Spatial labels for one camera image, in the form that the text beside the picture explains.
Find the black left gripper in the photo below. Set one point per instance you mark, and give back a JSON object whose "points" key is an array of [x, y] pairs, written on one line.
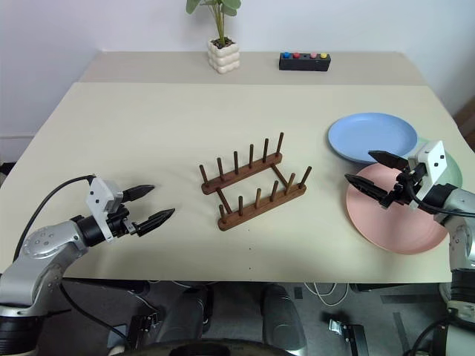
{"points": [[118, 222]]}

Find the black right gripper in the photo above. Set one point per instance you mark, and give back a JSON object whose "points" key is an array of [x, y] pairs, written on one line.
{"points": [[402, 193]]}

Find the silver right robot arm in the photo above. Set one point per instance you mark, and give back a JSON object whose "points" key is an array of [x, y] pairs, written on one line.
{"points": [[462, 237]]}

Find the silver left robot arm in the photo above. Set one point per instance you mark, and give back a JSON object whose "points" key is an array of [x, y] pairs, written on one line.
{"points": [[44, 252]]}

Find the wooden dish rack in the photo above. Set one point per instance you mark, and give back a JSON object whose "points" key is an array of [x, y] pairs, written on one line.
{"points": [[259, 205]]}

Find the blue plate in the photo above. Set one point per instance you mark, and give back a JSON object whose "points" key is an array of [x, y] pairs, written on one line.
{"points": [[371, 133]]}

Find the pink-red plate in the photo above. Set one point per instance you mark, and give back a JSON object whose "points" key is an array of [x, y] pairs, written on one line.
{"points": [[393, 230]]}

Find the light green plate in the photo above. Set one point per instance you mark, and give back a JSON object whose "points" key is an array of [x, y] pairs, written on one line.
{"points": [[453, 170]]}

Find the black box with coloured buttons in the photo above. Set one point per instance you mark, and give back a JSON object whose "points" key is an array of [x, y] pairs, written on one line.
{"points": [[304, 65]]}

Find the white bubble plant pot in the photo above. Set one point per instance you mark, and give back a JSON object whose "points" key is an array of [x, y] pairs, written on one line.
{"points": [[223, 59]]}

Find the dark rounded shape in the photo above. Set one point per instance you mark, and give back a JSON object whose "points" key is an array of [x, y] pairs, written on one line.
{"points": [[284, 319]]}

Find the green leafy plant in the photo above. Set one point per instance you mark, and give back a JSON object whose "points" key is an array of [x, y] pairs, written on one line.
{"points": [[219, 15]]}

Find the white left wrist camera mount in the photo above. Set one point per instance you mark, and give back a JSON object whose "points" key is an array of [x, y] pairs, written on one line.
{"points": [[98, 193]]}

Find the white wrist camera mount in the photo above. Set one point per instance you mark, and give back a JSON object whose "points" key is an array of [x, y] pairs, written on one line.
{"points": [[98, 193], [432, 157]]}

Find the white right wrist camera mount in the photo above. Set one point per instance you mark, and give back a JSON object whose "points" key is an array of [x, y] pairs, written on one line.
{"points": [[432, 157]]}

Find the black metal caster bracket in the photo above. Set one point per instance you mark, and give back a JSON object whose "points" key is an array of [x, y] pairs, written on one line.
{"points": [[347, 332], [143, 328]]}

